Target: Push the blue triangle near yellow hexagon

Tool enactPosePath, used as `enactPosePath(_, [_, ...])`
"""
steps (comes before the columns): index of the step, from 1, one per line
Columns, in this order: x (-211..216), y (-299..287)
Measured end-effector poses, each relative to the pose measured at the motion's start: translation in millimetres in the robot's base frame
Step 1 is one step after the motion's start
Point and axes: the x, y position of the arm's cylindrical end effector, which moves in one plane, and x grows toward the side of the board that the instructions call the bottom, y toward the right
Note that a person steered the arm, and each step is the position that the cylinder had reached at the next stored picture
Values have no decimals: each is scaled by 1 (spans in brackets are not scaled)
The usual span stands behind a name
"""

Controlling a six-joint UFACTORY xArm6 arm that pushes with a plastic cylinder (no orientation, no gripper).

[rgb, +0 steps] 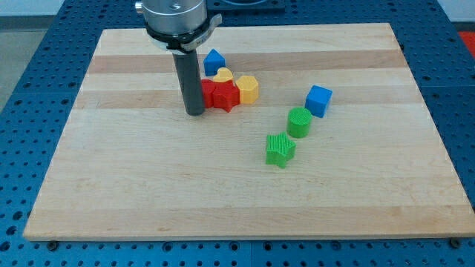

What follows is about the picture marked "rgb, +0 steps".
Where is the yellow hexagon block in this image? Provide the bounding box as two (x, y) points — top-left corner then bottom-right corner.
(235, 76), (259, 104)

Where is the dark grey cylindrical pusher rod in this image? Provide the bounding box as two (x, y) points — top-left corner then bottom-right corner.
(173, 50), (205, 116)

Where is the red star block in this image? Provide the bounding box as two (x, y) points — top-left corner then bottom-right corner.
(212, 81), (240, 113)

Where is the blue cube block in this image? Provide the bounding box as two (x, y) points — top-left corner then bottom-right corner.
(304, 85), (333, 118)

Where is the red cylinder block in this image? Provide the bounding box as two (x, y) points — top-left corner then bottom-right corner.
(201, 79), (215, 108)

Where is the yellow heart block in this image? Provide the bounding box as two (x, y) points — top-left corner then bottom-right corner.
(213, 67), (234, 82)

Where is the green cylinder block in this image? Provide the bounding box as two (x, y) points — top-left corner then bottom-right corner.
(286, 107), (312, 138)

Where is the wooden board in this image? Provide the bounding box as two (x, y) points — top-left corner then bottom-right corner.
(24, 23), (474, 241)

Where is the blue triangle block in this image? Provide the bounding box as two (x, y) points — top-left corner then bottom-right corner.
(203, 49), (226, 76)

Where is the green star block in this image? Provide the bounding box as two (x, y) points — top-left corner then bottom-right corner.
(266, 132), (296, 168)

